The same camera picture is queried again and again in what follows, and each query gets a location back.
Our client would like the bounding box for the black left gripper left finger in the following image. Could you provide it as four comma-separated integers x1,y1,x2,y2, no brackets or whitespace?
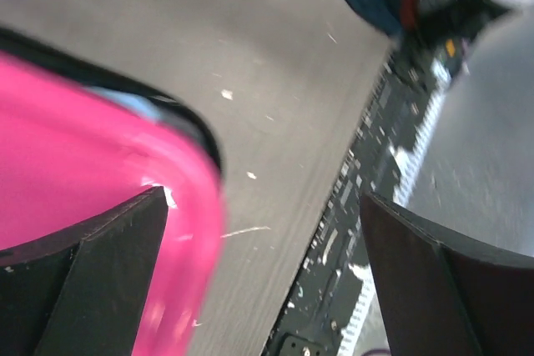
1,187,168,355

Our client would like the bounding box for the blue shirt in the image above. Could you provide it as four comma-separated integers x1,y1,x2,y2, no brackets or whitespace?
85,86,186,128

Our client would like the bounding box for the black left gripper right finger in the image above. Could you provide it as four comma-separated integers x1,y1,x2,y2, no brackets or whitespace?
360,193,533,356

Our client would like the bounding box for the white slotted cable duct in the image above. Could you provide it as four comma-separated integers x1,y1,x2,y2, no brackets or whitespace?
337,59,454,356

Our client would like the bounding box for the pink teal suitcase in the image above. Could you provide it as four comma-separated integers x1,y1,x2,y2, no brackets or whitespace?
1,28,226,355

